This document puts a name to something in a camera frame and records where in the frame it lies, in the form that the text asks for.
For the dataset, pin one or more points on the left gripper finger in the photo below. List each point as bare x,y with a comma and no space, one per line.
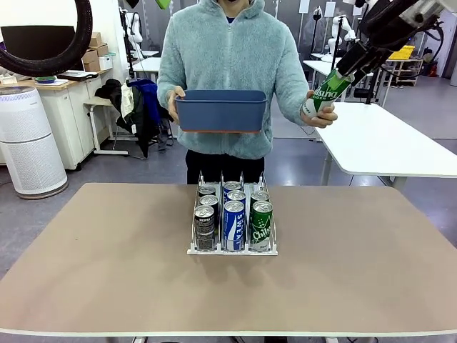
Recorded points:
163,3
133,3

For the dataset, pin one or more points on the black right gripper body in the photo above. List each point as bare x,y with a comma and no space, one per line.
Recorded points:
389,25

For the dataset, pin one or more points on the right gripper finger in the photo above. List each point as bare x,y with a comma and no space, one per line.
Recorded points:
353,59
373,60

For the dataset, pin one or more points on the green Chilsung cider can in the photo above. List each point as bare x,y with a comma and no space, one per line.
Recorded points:
260,227
325,94
260,196

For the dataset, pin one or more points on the blue plastic bin orange trim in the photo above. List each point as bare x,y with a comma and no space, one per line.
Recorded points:
221,112

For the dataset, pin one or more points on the blue Pocari Sweat can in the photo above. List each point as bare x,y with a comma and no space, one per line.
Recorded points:
234,227
232,186
236,196

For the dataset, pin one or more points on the black Pepsi can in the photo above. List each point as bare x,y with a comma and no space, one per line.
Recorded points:
204,230
207,190
209,202

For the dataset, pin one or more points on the person's right forearm teal sleeve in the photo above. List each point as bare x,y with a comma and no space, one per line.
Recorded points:
165,85

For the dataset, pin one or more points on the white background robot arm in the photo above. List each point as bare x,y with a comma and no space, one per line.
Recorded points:
135,28
337,32

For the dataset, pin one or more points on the person's left forearm teal sleeve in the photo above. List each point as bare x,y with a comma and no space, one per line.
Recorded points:
296,103

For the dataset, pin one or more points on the clear white can dispenser rack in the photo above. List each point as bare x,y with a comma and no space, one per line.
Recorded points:
232,253

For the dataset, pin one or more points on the person's left hand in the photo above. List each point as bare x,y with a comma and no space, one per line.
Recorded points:
326,119

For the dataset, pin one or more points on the person's right hand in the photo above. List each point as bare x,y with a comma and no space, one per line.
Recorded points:
171,103

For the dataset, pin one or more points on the black tripod stand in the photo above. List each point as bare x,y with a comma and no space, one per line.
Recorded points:
337,32
375,89

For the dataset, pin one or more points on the yellow plastic crate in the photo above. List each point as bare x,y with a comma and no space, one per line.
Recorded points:
405,53

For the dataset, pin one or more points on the white background work table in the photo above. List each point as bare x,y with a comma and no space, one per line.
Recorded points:
150,64
321,66

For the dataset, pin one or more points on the wooden low shelf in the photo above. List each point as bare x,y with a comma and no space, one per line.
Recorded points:
407,71

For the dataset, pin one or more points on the brown cardboard box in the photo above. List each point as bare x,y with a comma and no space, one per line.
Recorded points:
92,66
94,53
95,39

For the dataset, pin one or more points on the small white box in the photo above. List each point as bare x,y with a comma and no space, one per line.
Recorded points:
106,62

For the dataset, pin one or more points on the white rounded side table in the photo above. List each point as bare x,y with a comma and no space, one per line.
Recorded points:
375,143

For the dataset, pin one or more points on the person in teal fleece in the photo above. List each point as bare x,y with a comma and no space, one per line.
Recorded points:
232,53

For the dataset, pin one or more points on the black jacket pile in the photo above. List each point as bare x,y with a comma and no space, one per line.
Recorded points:
109,91

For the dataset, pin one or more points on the cream cloth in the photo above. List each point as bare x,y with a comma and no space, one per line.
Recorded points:
126,100

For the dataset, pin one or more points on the orange and blue jacket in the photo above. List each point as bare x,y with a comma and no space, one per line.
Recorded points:
148,100

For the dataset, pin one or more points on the black computer monitor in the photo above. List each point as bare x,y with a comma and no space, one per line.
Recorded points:
35,43

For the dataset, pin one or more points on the small white rolling table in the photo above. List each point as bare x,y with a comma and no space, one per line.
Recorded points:
103,105

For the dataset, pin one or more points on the green plate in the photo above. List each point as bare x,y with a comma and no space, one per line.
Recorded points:
46,79

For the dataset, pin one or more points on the white desk with cabinet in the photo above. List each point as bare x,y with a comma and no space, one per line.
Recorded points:
71,107

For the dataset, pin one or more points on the black bag with tag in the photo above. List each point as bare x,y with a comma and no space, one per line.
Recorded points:
143,132

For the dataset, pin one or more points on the white cylindrical air purifier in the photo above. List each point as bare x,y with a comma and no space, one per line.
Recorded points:
28,153

